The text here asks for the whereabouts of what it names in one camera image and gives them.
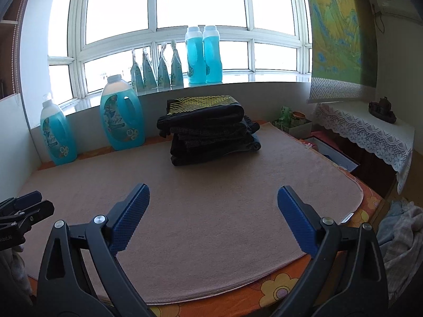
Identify white box with jars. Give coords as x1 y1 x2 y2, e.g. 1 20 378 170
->
272 106 313 137

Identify pale cloth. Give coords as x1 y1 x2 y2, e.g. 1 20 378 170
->
0 248 34 304

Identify white lace cloth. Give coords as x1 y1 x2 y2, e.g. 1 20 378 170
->
314 101 416 195

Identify beige fleece mat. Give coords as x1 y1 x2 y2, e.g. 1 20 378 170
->
16 120 363 306

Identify white air conditioner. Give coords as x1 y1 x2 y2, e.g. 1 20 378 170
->
372 0 420 18

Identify white windowsill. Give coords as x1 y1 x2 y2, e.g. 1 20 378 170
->
59 71 313 117

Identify pile of pale clothes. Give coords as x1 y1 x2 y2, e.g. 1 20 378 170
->
376 200 423 302

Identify white framed window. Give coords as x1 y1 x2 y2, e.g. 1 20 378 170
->
47 0 314 108

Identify white bead cord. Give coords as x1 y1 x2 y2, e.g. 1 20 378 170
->
9 0 38 95

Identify large blue detergent bottle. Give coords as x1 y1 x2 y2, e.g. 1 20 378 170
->
100 74 146 151
40 93 79 166

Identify stack of folded dark clothes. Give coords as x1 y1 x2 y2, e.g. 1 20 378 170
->
159 115 261 167

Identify black pants with yellow stripes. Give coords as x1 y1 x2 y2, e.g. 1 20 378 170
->
157 95 246 137

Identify dark teapot ornament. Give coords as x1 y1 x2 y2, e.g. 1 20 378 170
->
369 96 397 123

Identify landscape scroll painting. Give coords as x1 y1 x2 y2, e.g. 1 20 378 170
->
302 0 379 104

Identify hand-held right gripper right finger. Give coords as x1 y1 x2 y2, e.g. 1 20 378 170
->
269 185 389 317

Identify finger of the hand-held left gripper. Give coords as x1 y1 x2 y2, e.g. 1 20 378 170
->
0 200 55 236
0 190 43 217

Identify teal refill pouch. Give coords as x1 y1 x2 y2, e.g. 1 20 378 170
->
142 47 157 90
170 40 184 87
157 44 170 88
130 49 145 92

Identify red and white box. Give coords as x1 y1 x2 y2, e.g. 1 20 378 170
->
299 131 361 173

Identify tall blue detergent bottle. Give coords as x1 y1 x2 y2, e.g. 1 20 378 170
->
202 25 224 83
184 26 207 84

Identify wooden cabinet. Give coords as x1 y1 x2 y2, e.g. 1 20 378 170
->
0 0 32 101

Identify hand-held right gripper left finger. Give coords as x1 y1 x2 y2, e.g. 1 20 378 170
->
37 183 156 317

